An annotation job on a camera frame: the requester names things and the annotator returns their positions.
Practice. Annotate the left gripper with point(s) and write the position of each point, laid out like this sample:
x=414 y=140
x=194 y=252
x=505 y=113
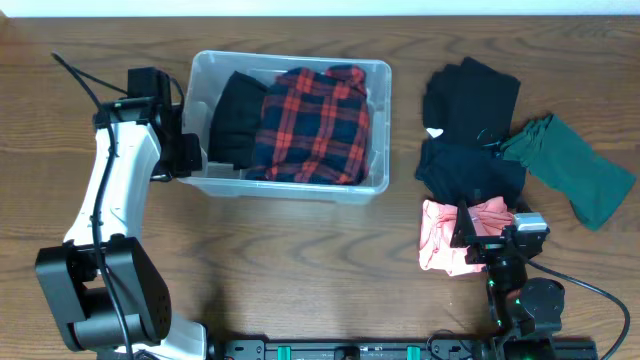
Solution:
x=187 y=155

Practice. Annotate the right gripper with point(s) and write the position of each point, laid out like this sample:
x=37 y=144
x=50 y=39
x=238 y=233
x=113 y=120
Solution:
x=465 y=236

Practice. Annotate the black cloth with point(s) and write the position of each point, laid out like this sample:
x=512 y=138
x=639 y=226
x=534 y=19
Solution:
x=236 y=120

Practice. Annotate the clear plastic storage bin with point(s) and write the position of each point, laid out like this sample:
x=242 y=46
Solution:
x=210 y=72

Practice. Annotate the red plaid flannel shirt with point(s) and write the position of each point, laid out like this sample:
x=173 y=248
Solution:
x=315 y=128

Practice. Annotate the green garment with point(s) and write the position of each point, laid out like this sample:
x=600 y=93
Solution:
x=553 y=152

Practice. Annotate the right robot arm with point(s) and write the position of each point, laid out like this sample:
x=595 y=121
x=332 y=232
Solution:
x=526 y=310

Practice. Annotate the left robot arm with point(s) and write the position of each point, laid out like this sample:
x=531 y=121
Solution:
x=103 y=290

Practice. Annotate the pink folded garment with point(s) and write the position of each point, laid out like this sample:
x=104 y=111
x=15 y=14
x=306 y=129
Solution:
x=437 y=227

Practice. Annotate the dark navy folded garment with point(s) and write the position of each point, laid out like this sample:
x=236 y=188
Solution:
x=454 y=173

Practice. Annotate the black folded garment top right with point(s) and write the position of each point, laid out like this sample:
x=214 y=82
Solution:
x=469 y=104

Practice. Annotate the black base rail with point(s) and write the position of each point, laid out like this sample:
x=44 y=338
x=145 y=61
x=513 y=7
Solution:
x=431 y=349

